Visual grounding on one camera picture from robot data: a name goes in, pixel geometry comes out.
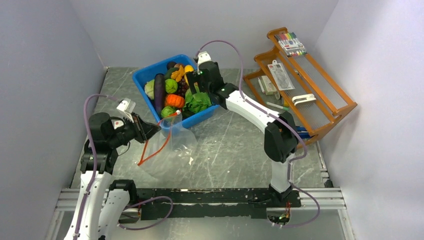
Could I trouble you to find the white box on shelf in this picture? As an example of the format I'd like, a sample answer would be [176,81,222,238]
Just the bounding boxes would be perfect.
[258,75,277,96]

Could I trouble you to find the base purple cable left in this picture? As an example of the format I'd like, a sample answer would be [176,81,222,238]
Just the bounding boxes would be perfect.
[117,196,174,232]

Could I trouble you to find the packaged item on shelf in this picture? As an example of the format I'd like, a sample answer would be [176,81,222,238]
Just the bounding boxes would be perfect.
[267,59,295,91]

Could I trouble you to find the coloured marker pen pack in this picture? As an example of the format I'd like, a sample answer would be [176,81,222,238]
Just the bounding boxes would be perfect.
[274,32,307,58]

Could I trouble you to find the dark toy grapes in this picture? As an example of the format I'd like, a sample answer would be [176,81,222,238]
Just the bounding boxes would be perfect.
[175,79,190,98]

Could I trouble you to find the green toy lettuce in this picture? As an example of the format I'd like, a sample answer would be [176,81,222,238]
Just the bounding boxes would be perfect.
[183,85,212,114]

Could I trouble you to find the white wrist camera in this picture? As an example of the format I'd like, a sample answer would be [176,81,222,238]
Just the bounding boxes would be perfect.
[197,51,212,65]
[116,98,136,123]

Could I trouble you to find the green capped marker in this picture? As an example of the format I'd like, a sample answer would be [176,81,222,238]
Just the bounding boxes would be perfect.
[265,101,289,111]

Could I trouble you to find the blue plastic bin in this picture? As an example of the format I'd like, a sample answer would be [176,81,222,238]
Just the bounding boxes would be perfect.
[132,54,220,129]

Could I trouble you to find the green toy cabbage front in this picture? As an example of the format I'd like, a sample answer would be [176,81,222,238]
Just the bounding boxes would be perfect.
[160,105,178,118]

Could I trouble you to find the clear zip top bag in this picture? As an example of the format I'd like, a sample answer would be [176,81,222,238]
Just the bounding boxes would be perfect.
[137,110,198,180]

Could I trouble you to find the purple toy eggplant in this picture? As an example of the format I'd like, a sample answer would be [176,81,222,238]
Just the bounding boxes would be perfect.
[153,73,166,115]

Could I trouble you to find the white stapler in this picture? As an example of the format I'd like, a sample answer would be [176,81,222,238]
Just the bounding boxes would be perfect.
[291,93,317,106]

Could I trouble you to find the yellow toy mango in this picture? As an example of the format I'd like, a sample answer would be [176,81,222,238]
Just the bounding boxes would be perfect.
[184,64,195,74]

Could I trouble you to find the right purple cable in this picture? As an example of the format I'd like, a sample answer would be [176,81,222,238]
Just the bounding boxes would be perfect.
[194,40,322,229]

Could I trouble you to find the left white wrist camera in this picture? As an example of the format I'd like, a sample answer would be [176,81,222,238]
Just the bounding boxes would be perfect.
[116,98,136,123]

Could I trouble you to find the blue stapler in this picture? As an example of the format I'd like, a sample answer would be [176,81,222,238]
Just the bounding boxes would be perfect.
[296,126,311,139]

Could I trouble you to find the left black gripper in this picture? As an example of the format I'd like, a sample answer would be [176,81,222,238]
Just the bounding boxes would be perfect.
[108,112,161,148]

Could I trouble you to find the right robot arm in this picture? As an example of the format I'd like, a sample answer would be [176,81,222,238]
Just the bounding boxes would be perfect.
[186,61,299,207]

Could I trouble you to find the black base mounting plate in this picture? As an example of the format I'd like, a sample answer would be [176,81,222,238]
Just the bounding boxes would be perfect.
[137,187,301,220]

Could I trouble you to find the green toy ball vegetable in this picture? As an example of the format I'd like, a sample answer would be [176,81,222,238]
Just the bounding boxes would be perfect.
[165,78,178,94]

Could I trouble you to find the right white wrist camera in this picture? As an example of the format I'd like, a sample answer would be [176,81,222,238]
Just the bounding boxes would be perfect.
[197,51,212,65]

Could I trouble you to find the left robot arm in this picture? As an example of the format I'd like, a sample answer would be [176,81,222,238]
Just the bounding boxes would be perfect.
[64,112,161,240]

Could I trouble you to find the orange toy pumpkin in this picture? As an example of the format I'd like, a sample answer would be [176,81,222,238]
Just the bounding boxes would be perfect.
[165,94,185,109]

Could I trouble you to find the wooden rack shelf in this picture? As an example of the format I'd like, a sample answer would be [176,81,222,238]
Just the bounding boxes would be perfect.
[243,27,357,145]

